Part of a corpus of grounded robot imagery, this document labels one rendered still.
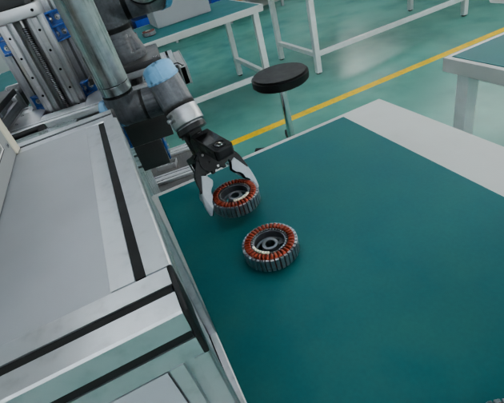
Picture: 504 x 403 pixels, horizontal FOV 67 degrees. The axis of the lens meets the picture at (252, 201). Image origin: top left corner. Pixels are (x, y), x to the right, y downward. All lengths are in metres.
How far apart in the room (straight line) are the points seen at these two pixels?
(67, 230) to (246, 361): 0.38
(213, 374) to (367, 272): 0.47
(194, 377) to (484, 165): 0.82
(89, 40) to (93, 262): 0.69
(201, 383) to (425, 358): 0.39
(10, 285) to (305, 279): 0.50
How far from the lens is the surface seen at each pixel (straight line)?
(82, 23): 0.94
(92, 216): 0.37
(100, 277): 0.30
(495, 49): 1.64
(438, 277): 0.72
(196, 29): 3.29
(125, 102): 0.99
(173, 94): 0.88
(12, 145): 0.60
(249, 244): 0.76
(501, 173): 0.97
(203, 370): 0.29
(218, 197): 0.87
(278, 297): 0.70
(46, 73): 1.48
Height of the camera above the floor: 1.29
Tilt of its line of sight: 35 degrees down
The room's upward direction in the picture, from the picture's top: 16 degrees counter-clockwise
